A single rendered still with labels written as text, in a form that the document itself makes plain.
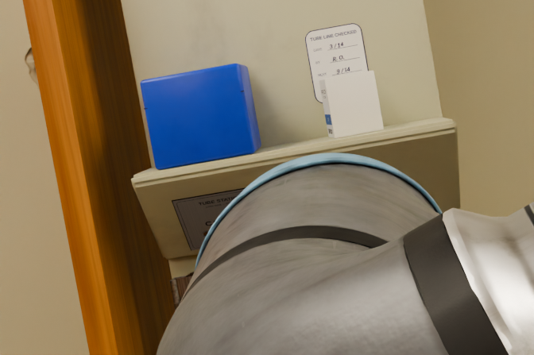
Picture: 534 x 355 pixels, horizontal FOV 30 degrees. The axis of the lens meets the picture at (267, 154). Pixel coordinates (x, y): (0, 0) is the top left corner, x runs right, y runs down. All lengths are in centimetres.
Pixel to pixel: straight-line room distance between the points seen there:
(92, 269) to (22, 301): 59
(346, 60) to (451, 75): 46
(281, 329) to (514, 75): 126
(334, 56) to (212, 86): 16
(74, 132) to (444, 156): 37
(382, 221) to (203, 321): 9
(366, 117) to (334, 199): 61
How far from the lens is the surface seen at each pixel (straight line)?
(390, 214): 39
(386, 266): 28
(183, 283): 110
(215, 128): 97
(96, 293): 103
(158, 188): 99
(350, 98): 99
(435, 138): 97
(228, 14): 108
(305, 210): 38
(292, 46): 108
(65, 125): 102
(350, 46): 108
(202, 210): 101
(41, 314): 161
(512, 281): 27
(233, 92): 97
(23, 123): 158
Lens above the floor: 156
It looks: 3 degrees down
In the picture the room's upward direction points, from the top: 10 degrees counter-clockwise
